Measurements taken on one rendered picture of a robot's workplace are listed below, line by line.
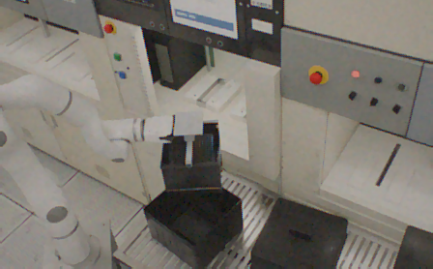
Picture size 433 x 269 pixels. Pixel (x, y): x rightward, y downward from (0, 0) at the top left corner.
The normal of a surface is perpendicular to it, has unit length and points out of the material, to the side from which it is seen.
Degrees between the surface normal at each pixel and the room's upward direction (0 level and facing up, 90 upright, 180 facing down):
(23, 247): 0
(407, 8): 90
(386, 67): 90
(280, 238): 0
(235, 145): 0
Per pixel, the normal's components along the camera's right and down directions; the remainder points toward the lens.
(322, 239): -0.09, -0.74
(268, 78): -0.56, 0.60
